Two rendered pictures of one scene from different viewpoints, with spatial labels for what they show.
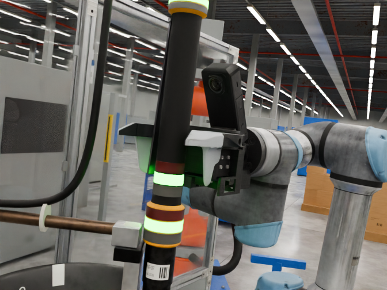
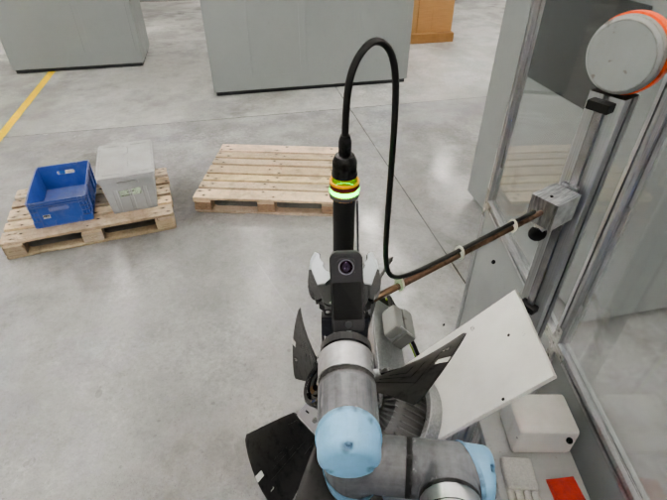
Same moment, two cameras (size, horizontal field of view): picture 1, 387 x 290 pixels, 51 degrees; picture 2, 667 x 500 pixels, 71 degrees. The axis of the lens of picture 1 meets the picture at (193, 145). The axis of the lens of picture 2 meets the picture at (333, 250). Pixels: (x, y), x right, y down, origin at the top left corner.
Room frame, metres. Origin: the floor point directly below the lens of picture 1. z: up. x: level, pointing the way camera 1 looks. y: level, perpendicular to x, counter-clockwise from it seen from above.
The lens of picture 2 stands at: (0.92, -0.33, 2.15)
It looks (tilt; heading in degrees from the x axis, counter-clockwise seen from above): 38 degrees down; 145
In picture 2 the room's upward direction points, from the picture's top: straight up
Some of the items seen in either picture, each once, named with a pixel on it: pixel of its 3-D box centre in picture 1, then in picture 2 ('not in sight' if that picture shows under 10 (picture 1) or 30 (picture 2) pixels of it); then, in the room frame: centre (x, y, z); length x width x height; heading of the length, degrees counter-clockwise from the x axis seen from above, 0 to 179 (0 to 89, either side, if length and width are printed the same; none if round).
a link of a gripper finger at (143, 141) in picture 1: (148, 148); (369, 279); (0.49, 0.05, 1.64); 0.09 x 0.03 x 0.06; 123
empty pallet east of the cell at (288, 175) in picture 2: not in sight; (275, 177); (-2.42, 1.41, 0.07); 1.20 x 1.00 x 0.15; 51
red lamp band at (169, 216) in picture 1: (164, 211); not in sight; (0.45, 0.02, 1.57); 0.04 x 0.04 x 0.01
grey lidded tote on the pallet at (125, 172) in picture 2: not in sight; (130, 176); (-2.72, 0.27, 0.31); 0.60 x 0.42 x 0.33; 164
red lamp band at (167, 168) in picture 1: (170, 166); not in sight; (0.45, 0.02, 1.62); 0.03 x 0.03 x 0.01
